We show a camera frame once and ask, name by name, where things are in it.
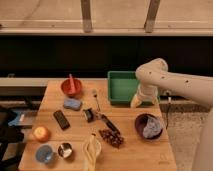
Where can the yellow-tipped gripper finger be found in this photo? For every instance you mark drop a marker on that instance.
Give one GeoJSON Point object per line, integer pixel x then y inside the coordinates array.
{"type": "Point", "coordinates": [135, 102]}

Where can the black bag with blue item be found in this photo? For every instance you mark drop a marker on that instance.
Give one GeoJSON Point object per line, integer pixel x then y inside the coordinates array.
{"type": "Point", "coordinates": [9, 134]}

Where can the blue plastic cup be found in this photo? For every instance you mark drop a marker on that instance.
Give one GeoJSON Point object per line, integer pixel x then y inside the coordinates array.
{"type": "Point", "coordinates": [44, 154]}

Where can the red bowl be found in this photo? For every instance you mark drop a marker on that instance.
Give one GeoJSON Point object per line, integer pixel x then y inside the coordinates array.
{"type": "Point", "coordinates": [65, 87]}

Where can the pink spoon in bowl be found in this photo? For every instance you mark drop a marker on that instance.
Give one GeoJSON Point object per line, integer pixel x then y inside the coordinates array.
{"type": "Point", "coordinates": [72, 85]}

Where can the black tape roll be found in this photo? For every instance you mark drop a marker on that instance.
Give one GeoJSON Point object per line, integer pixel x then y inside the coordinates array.
{"type": "Point", "coordinates": [89, 115]}

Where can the small metal cup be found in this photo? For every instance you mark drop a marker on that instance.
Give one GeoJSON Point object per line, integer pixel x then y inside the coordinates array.
{"type": "Point", "coordinates": [65, 150]}

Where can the red yellow apple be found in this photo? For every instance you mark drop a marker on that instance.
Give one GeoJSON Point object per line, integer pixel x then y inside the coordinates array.
{"type": "Point", "coordinates": [41, 134]}

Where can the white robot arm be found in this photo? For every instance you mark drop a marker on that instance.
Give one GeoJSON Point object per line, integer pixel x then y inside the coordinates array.
{"type": "Point", "coordinates": [199, 89]}

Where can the black remote control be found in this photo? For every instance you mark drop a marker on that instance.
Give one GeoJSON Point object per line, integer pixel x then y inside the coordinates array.
{"type": "Point", "coordinates": [61, 119]}

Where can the black handled knife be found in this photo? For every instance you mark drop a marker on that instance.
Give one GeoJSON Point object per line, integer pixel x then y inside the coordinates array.
{"type": "Point", "coordinates": [109, 124]}

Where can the blue sponge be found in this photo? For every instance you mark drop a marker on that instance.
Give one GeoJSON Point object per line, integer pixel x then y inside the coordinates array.
{"type": "Point", "coordinates": [73, 104]}

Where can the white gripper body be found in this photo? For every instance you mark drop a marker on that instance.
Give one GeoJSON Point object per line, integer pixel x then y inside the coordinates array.
{"type": "Point", "coordinates": [146, 93]}

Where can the green plastic tray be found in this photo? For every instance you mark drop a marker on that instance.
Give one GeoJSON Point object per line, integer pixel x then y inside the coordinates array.
{"type": "Point", "coordinates": [122, 86]}

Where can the crumpled grey cloth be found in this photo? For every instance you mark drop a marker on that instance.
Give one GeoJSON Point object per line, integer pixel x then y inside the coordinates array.
{"type": "Point", "coordinates": [152, 128]}

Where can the purple bowl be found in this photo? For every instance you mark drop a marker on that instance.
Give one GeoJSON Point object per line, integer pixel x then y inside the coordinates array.
{"type": "Point", "coordinates": [140, 123]}

